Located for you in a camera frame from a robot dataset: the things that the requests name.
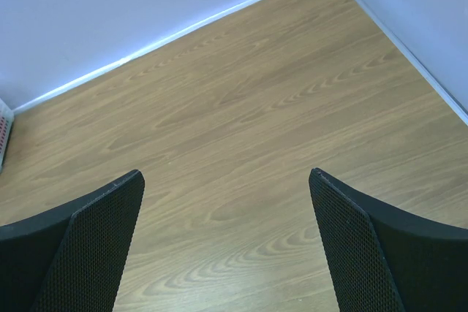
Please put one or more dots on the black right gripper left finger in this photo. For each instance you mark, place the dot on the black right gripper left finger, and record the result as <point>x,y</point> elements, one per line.
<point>71,257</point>

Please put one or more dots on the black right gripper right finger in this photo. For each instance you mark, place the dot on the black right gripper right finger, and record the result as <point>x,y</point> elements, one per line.
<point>382,258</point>

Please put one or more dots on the white plastic laundry basket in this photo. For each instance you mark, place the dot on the white plastic laundry basket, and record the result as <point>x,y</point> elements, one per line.
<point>7,118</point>

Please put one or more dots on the white table edge rail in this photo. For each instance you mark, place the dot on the white table edge rail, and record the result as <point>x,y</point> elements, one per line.
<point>449,99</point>

